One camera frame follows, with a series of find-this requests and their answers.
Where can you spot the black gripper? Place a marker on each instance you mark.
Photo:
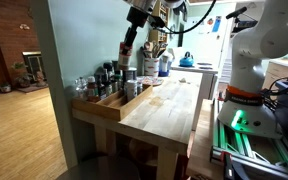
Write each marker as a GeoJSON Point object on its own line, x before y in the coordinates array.
{"type": "Point", "coordinates": [138, 17]}

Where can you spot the white container with orange lid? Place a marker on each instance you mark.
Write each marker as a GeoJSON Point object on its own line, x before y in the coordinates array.
{"type": "Point", "coordinates": [124, 60]}

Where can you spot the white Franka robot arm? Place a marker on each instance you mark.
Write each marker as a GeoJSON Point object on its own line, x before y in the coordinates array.
{"type": "Point", "coordinates": [250, 113]}

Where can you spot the wooden tray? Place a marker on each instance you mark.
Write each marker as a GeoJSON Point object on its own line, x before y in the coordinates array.
{"type": "Point", "coordinates": [112, 108]}

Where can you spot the wooden spoon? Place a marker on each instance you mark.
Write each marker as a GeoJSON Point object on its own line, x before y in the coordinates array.
{"type": "Point", "coordinates": [148, 46]}

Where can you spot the wooden spatula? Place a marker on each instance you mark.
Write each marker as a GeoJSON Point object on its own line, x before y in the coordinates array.
{"type": "Point", "coordinates": [156, 50]}

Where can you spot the black cylindrical canister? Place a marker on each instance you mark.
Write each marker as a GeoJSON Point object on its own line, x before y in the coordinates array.
{"type": "Point", "coordinates": [115, 68]}

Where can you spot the white and orange utensil crock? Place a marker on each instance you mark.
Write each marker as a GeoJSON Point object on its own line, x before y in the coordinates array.
{"type": "Point", "coordinates": [151, 67]}

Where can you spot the black pepper grinder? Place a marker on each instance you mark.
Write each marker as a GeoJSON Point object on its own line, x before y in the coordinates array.
{"type": "Point", "coordinates": [107, 66]}

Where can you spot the dark canister with silver rim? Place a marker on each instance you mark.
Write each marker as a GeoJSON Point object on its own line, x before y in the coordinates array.
{"type": "Point", "coordinates": [132, 75]}

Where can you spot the white salt grinder steel top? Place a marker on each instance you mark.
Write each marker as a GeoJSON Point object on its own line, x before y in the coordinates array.
{"type": "Point", "coordinates": [164, 63]}

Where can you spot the white tissue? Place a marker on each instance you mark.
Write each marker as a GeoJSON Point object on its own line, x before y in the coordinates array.
{"type": "Point", "coordinates": [170, 54]}

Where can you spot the colourful patterned plate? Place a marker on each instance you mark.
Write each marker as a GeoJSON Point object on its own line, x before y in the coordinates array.
{"type": "Point", "coordinates": [152, 81]}

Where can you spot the small glass spice jar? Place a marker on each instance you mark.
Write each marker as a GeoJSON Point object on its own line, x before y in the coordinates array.
{"type": "Point", "coordinates": [139, 88]}

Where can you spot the white-lidded can with dark label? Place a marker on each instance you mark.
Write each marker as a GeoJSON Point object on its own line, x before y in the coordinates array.
{"type": "Point", "coordinates": [131, 90]}

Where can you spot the dark sauce bottle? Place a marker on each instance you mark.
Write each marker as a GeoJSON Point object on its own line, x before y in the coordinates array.
{"type": "Point", "coordinates": [102, 89]}
{"type": "Point", "coordinates": [108, 86]}

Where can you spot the blue kettle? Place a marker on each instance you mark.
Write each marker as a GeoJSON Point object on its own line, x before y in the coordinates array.
{"type": "Point", "coordinates": [186, 60]}

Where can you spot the white-cap bottle with red label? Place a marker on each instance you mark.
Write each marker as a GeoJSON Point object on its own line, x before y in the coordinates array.
{"type": "Point", "coordinates": [92, 88]}

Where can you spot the clear glass bottle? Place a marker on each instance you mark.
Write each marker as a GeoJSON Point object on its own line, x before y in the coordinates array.
{"type": "Point", "coordinates": [80, 88]}

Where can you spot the white stove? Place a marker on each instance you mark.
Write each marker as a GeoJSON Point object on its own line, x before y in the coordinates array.
{"type": "Point", "coordinates": [204, 80]}

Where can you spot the blue fridge magnet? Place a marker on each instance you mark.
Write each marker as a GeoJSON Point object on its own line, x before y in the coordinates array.
{"type": "Point", "coordinates": [216, 24]}

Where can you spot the fireplace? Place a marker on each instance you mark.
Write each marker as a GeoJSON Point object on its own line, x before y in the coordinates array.
{"type": "Point", "coordinates": [33, 65]}

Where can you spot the potted green plant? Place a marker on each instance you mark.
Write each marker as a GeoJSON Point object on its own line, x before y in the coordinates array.
{"type": "Point", "coordinates": [21, 76]}

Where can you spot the small plant pot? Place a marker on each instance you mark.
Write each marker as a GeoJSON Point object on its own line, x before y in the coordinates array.
{"type": "Point", "coordinates": [5, 87]}

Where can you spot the wooden drawer cabinet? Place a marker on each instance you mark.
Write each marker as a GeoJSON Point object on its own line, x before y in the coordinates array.
{"type": "Point", "coordinates": [275, 73]}

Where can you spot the wooden wall spice rack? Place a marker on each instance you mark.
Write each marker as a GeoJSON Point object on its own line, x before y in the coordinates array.
{"type": "Point", "coordinates": [162, 20]}

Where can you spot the black camera on stand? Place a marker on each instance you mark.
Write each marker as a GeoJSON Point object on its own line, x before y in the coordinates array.
{"type": "Point", "coordinates": [242, 20]}

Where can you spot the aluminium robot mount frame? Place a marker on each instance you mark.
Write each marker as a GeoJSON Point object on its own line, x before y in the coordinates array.
{"type": "Point", "coordinates": [244, 146]}

